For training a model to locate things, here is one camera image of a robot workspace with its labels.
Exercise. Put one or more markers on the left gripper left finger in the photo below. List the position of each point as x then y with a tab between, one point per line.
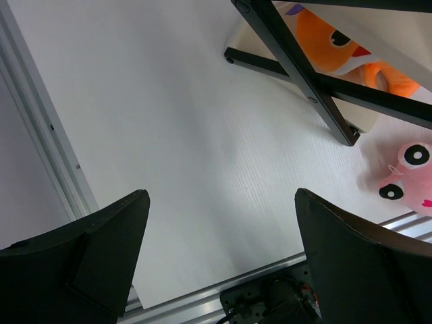
78	273

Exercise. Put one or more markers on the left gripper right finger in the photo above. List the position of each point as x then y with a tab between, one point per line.
361	271

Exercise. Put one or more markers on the orange shark plush under shelf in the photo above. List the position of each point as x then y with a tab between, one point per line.
334	54

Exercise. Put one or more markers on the beige three-tier shelf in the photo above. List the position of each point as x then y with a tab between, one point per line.
291	65

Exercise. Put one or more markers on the pink striped frog plush front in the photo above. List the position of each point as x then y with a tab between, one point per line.
409	181

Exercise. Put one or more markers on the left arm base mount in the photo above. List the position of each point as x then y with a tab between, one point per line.
275	299

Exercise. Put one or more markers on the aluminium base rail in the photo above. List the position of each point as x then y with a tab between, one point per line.
203	306

